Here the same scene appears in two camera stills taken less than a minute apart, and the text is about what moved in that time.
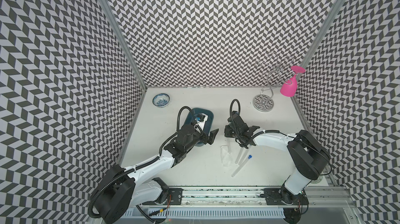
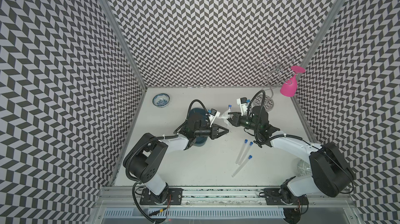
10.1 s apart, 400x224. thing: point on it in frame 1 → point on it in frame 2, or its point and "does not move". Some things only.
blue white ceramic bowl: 161,100 does not move
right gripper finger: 228,132 → 235,119
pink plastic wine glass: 289,88 does not move
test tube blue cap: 239,156 does not move
